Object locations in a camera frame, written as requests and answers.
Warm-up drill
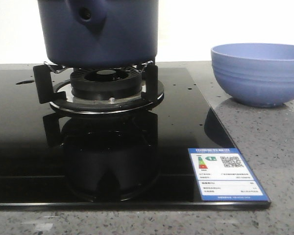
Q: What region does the light blue ceramic bowl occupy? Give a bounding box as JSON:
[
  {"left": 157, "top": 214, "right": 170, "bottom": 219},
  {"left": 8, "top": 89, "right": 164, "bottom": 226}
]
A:
[{"left": 211, "top": 43, "right": 294, "bottom": 107}]

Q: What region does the dark blue cooking pot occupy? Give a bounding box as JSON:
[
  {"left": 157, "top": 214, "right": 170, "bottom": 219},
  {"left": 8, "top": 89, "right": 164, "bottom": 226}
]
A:
[{"left": 38, "top": 0, "right": 159, "bottom": 68}]

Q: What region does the black gas burner head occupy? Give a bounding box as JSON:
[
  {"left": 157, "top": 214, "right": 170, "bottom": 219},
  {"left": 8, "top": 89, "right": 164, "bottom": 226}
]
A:
[{"left": 70, "top": 67, "right": 142, "bottom": 100}]

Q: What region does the blue energy efficiency label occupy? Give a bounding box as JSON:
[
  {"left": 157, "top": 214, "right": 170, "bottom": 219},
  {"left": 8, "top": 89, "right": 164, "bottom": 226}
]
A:
[{"left": 188, "top": 148, "right": 270, "bottom": 202}]

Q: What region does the black glass gas cooktop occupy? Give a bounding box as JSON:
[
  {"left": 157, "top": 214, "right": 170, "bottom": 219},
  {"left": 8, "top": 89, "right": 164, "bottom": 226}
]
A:
[{"left": 0, "top": 68, "right": 271, "bottom": 210}]

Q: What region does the black pot support ring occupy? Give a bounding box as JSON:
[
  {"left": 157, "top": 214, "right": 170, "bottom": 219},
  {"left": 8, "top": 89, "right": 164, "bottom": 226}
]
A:
[{"left": 32, "top": 61, "right": 165, "bottom": 118}]

